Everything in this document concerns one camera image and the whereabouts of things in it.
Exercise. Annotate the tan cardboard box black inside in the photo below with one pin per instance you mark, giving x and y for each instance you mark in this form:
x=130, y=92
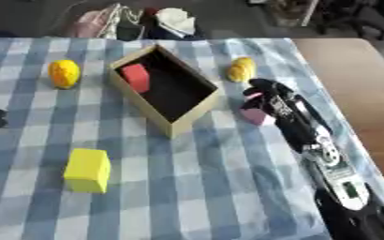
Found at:
x=166, y=88

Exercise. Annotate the black office chair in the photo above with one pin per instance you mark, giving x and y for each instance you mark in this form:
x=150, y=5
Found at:
x=351, y=16

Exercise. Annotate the yellow block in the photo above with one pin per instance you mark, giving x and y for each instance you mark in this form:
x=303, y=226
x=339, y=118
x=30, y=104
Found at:
x=87, y=170

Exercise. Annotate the pink and white bag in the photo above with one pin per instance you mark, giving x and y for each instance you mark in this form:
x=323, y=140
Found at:
x=103, y=23

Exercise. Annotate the yellow toy fruit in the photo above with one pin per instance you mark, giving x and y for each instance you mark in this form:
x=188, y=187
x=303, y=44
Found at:
x=241, y=69

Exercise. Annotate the yellow-orange toy fruit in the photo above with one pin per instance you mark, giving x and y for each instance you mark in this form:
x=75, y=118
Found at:
x=64, y=73

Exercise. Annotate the red block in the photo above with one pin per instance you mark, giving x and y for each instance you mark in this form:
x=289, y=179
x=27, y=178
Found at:
x=135, y=77

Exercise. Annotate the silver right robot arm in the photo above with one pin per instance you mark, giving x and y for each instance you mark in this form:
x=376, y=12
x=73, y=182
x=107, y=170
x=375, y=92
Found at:
x=349, y=191

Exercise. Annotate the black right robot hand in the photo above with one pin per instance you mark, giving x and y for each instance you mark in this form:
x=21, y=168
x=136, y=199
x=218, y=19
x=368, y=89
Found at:
x=288, y=116

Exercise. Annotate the pink block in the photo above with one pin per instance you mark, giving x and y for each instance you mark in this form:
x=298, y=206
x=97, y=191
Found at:
x=254, y=111

